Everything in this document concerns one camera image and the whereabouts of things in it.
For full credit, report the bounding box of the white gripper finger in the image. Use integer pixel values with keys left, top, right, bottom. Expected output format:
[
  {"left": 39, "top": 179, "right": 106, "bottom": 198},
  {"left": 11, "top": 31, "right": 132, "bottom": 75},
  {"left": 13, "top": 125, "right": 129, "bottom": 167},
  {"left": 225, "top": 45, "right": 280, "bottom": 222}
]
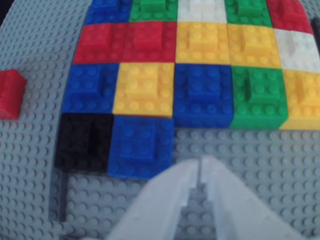
[
  {"left": 107, "top": 156, "right": 201, "bottom": 240},
  {"left": 200, "top": 154, "right": 301, "bottom": 240}
]

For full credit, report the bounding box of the red lego cube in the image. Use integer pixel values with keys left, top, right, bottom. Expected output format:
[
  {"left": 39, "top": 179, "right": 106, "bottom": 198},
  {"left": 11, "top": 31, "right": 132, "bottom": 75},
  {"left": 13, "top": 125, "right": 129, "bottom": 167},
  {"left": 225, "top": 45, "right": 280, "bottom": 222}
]
[{"left": 0, "top": 69, "right": 28, "bottom": 120}]

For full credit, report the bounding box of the blue lego block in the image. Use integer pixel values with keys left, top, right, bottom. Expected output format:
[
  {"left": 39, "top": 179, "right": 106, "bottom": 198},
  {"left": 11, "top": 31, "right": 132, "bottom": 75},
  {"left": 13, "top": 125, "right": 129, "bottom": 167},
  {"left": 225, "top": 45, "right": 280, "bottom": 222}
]
[
  {"left": 84, "top": 0, "right": 133, "bottom": 26},
  {"left": 61, "top": 63, "right": 120, "bottom": 115},
  {"left": 106, "top": 115, "right": 175, "bottom": 180},
  {"left": 172, "top": 63, "right": 235, "bottom": 129}
]

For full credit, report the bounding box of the grey lego baseplate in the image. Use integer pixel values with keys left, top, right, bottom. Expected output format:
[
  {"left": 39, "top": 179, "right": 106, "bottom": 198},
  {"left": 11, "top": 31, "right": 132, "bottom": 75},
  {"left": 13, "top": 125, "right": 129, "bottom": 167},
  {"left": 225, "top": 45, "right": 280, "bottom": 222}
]
[{"left": 0, "top": 0, "right": 320, "bottom": 240}]

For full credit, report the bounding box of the black lego block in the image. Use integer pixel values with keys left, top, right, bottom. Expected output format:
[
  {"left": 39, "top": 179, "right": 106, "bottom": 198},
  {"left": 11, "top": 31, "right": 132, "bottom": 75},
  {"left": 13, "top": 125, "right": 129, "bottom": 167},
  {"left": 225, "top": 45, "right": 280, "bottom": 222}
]
[{"left": 54, "top": 112, "right": 115, "bottom": 173}]

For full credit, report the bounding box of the yellow lego block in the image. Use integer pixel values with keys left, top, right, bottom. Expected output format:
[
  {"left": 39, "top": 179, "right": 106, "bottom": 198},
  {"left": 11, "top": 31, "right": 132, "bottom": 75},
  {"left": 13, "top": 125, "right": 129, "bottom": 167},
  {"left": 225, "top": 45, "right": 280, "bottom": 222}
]
[
  {"left": 174, "top": 21, "right": 231, "bottom": 66},
  {"left": 112, "top": 62, "right": 175, "bottom": 118},
  {"left": 226, "top": 23, "right": 283, "bottom": 69},
  {"left": 278, "top": 69, "right": 320, "bottom": 131}
]

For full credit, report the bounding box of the green lego block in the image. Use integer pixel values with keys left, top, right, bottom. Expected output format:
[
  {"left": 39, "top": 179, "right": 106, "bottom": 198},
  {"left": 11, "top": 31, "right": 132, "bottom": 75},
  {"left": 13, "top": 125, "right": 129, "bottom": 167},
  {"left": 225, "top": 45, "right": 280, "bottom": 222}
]
[
  {"left": 129, "top": 0, "right": 179, "bottom": 23},
  {"left": 229, "top": 65, "right": 290, "bottom": 130},
  {"left": 224, "top": 0, "right": 273, "bottom": 28}
]

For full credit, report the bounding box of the red lego block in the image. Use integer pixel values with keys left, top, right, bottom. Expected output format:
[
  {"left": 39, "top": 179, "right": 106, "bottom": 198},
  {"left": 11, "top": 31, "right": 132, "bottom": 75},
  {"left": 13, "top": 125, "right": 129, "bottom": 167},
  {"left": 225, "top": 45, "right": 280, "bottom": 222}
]
[
  {"left": 266, "top": 0, "right": 313, "bottom": 35},
  {"left": 122, "top": 21, "right": 178, "bottom": 65},
  {"left": 73, "top": 23, "right": 131, "bottom": 65}
]

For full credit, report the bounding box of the white lego block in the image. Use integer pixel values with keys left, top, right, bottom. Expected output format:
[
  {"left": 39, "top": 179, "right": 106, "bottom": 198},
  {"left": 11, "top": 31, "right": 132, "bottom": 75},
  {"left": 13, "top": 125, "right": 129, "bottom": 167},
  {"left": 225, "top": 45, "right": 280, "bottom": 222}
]
[
  {"left": 176, "top": 0, "right": 228, "bottom": 25},
  {"left": 273, "top": 28, "right": 320, "bottom": 72}
]

